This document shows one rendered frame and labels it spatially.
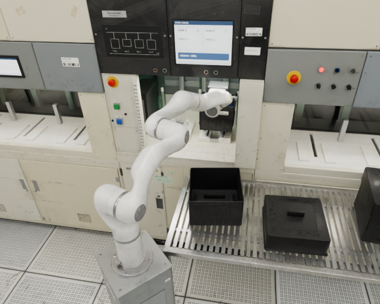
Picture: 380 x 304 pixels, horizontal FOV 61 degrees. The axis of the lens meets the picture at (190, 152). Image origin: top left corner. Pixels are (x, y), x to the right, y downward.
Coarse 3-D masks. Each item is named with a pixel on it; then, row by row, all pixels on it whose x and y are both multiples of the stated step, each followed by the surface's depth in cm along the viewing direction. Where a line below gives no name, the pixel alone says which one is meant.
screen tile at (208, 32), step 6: (204, 30) 154; (210, 30) 154; (216, 30) 153; (222, 30) 153; (228, 30) 152; (204, 36) 156; (210, 36) 156; (216, 36) 155; (222, 36) 155; (228, 36) 154; (204, 42) 158; (210, 42) 157; (216, 42) 157; (222, 42) 156; (228, 42) 156; (204, 48) 159; (210, 48) 159; (216, 48) 158; (222, 48) 158; (228, 48) 157
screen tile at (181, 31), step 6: (180, 30) 157; (186, 30) 156; (192, 30) 156; (180, 36) 158; (186, 36) 158; (192, 36) 157; (198, 36) 157; (180, 42) 160; (186, 42) 159; (192, 42) 159; (198, 42) 158; (180, 48) 162; (186, 48) 161; (192, 48) 160; (198, 48) 160
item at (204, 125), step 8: (224, 88) 197; (232, 96) 205; (200, 112) 203; (224, 112) 200; (232, 112) 199; (200, 120) 206; (208, 120) 205; (216, 120) 204; (224, 120) 203; (232, 120) 202; (200, 128) 210; (208, 128) 209; (216, 128) 208; (224, 128) 207
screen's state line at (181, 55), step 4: (180, 52) 163; (184, 52) 163; (188, 52) 162; (192, 52) 162; (180, 56) 164; (184, 56) 164; (188, 56) 163; (192, 56) 163; (196, 56) 162; (200, 56) 162; (204, 56) 162; (208, 56) 161; (212, 56) 161; (216, 56) 161; (220, 56) 160; (224, 56) 160; (228, 56) 159
